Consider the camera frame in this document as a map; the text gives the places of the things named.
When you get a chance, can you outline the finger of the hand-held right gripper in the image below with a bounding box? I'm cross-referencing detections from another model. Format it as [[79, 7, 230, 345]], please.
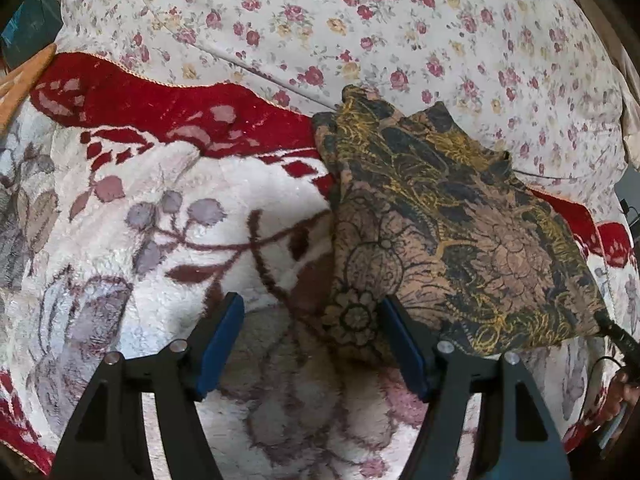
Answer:
[[594, 311, 640, 358]]

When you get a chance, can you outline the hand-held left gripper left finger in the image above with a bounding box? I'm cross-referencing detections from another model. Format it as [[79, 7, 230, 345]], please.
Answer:
[[50, 291, 246, 480]]

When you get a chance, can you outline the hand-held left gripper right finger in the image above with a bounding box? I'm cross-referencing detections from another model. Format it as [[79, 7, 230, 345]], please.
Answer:
[[381, 295, 573, 480]]

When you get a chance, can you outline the dark floral patterned garment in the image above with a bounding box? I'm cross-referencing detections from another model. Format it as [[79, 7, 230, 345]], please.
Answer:
[[312, 85, 608, 361]]

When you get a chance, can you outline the person's right hand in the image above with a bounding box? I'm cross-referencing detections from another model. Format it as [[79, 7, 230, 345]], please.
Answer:
[[606, 372, 640, 423]]

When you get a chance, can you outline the red white floral fleece blanket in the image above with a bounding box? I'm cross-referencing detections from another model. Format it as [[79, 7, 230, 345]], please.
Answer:
[[0, 52, 640, 480]]

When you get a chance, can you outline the orange patterned blanket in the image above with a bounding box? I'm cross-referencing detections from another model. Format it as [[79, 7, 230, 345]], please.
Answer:
[[0, 44, 57, 126]]

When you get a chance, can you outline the white rose print quilt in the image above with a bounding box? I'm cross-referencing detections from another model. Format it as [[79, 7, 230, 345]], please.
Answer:
[[52, 0, 628, 211]]

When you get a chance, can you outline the teal box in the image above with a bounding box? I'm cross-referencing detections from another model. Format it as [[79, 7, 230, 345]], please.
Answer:
[[0, 0, 63, 56]]

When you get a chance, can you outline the thin black cable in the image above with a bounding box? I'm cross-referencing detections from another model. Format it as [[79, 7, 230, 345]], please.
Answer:
[[515, 167, 596, 181]]

